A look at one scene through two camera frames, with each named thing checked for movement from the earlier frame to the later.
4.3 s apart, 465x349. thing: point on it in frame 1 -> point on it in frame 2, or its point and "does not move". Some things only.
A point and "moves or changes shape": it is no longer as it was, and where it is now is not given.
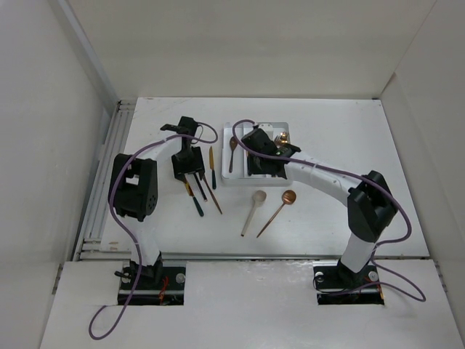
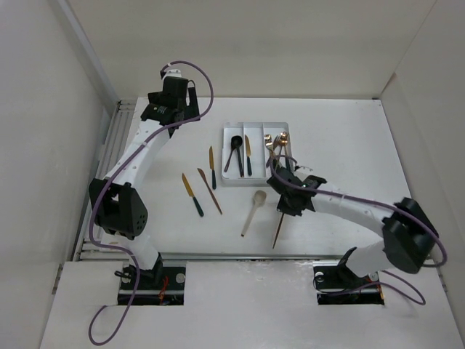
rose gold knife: [211, 193] does not move
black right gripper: [252, 168] -> [282, 206]
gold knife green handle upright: [212, 168] does not move
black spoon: [200, 187] -> [236, 142]
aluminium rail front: [141, 257] does not move
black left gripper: [195, 166] -> [190, 110]
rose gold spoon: [288, 197] -> [282, 214]
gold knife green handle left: [190, 192] does not move
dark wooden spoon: [233, 144] moves or changes shape
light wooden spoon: [259, 196] does not move
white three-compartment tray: [235, 158] does not move
